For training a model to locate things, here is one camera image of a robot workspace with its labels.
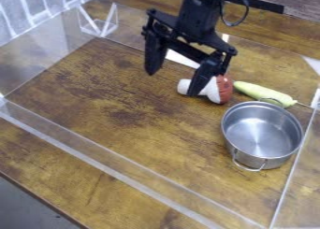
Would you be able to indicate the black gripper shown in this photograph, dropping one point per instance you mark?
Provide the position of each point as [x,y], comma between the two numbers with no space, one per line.
[178,33]

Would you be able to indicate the black bar in background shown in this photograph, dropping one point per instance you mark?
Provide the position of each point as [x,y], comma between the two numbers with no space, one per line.
[261,5]

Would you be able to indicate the clear acrylic triangular bracket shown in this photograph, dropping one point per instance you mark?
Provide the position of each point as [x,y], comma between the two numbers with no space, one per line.
[95,27]

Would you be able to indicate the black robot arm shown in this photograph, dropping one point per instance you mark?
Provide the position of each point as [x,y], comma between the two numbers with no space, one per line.
[205,10]

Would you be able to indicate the plush brown white mushroom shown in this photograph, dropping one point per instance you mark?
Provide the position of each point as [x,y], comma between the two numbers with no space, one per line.
[218,89]

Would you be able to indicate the spoon with green handle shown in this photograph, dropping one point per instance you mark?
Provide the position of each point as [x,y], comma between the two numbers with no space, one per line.
[265,94]

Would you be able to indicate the silver metal pot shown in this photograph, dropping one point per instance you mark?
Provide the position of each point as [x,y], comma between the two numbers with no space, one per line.
[262,134]

